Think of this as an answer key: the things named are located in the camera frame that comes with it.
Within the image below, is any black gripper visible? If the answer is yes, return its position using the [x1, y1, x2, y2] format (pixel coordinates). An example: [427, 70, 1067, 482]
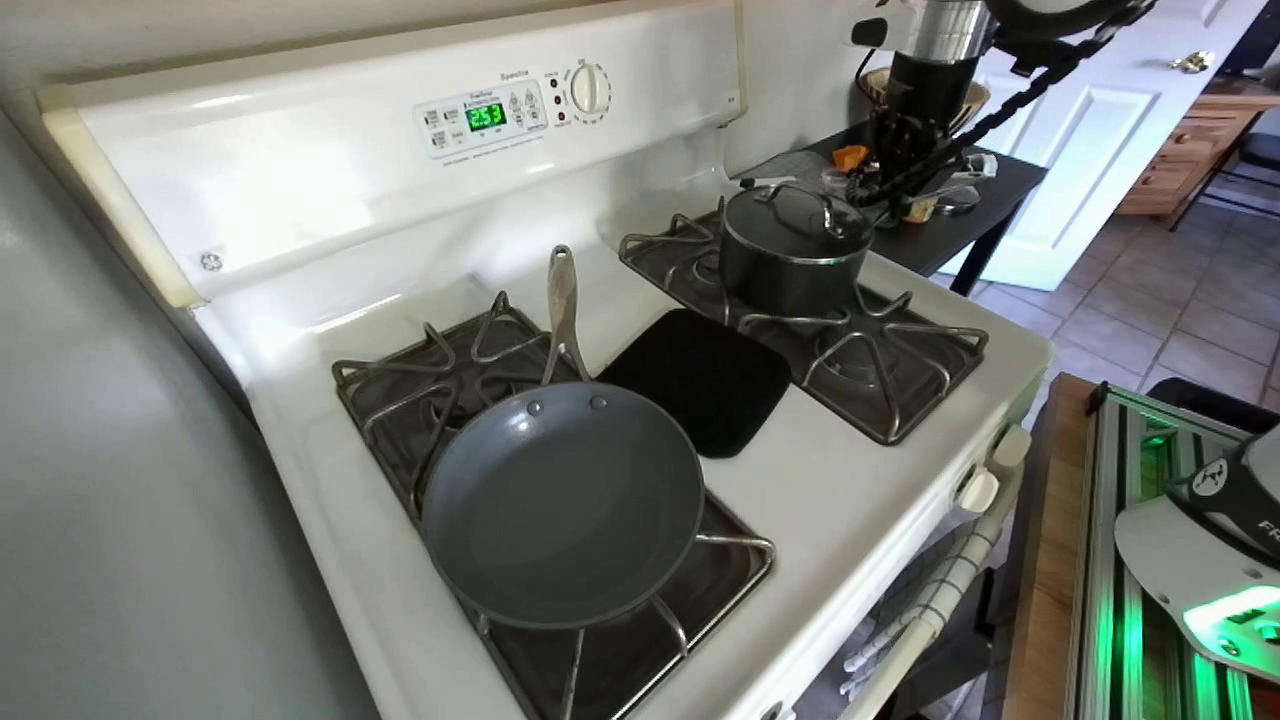
[869, 52, 982, 205]

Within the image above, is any glass lid with metal handle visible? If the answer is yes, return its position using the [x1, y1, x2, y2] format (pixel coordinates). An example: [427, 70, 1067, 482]
[720, 174, 876, 269]

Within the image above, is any dark saucepan with metal handle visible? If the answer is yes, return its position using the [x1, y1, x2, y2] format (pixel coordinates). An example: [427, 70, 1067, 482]
[716, 174, 876, 318]

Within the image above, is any black burner grate under pot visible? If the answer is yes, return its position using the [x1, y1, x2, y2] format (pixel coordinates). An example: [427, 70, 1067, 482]
[614, 205, 990, 450]

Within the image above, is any black side table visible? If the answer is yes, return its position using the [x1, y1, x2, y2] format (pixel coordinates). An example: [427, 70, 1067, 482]
[735, 124, 1052, 297]

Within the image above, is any white panel door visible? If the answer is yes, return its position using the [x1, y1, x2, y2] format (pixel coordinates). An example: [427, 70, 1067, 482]
[976, 0, 1275, 297]

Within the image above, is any wooden dresser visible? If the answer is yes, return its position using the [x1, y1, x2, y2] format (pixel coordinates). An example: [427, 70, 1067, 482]
[1114, 75, 1280, 225]

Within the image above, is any black stove griddle plate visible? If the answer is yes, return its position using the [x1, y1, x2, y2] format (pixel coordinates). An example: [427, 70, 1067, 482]
[595, 307, 793, 460]

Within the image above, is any white gas stove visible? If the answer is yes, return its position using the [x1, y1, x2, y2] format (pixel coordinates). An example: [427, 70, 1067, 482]
[30, 0, 1054, 720]

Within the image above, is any stove control panel with display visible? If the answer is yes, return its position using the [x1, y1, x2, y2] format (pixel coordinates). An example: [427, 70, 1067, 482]
[410, 52, 618, 173]

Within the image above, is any wooden board edge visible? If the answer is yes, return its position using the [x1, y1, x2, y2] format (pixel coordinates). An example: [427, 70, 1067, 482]
[998, 370, 1101, 720]

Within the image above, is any grey frying pan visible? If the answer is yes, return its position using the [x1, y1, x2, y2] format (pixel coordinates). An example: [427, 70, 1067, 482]
[415, 240, 707, 632]

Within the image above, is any black burner grate under pan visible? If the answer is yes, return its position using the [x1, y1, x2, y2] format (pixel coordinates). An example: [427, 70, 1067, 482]
[327, 287, 779, 720]

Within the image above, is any grey refrigerator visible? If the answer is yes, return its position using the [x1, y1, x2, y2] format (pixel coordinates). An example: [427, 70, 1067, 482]
[0, 104, 385, 720]

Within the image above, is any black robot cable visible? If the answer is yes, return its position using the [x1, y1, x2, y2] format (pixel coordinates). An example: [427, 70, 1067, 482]
[852, 33, 1114, 208]

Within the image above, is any white oven door handle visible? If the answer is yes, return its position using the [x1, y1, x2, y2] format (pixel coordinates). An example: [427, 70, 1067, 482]
[835, 425, 1035, 720]

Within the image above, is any aluminium frame rail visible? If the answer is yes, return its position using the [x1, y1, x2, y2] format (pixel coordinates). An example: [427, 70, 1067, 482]
[1076, 378, 1280, 720]

